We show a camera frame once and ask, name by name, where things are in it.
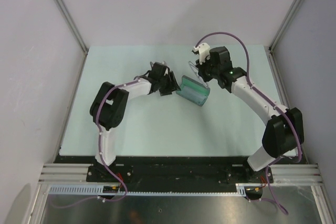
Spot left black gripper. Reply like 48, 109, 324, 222
157, 71, 181, 97

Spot white frame sunglasses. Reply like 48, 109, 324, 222
188, 61, 209, 89

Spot grey glasses case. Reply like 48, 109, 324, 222
176, 75, 211, 106

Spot light blue cleaning cloth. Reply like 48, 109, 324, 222
180, 87, 207, 106

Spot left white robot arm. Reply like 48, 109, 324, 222
89, 62, 180, 182

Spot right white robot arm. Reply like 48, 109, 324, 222
192, 43, 304, 183

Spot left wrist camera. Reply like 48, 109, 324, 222
150, 61, 168, 76

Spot right aluminium frame post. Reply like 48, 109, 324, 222
270, 0, 321, 50

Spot aluminium frame post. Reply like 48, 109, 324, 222
39, 0, 89, 53
270, 0, 321, 50

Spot grey slotted cable duct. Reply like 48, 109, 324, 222
49, 184, 260, 196

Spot left aluminium frame post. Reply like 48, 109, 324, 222
39, 0, 89, 53

